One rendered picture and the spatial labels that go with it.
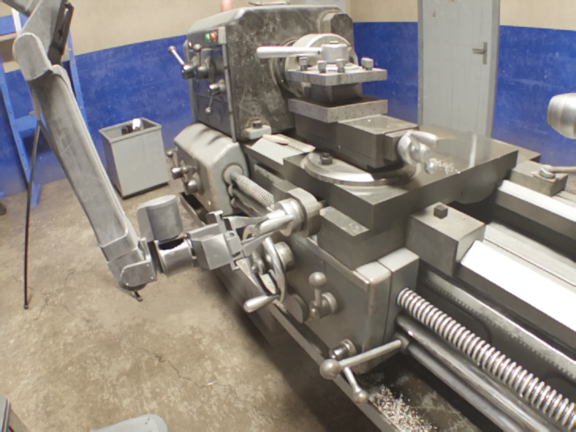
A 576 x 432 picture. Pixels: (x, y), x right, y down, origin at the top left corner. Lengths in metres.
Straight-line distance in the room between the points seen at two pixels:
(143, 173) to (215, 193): 1.97
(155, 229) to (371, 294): 0.40
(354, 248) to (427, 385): 0.49
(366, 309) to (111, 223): 0.49
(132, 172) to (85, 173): 2.75
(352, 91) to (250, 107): 0.61
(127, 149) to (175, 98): 1.59
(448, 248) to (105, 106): 4.22
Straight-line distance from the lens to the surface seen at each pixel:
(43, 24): 0.63
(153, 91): 4.65
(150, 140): 3.34
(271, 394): 1.52
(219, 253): 0.55
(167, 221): 0.60
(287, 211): 0.74
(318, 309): 0.82
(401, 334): 0.85
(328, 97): 0.85
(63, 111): 0.61
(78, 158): 0.60
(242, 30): 1.37
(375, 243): 0.74
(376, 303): 0.75
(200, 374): 1.64
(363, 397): 0.81
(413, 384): 1.05
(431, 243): 0.75
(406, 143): 0.71
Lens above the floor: 1.23
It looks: 27 degrees down
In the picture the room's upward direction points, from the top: 5 degrees counter-clockwise
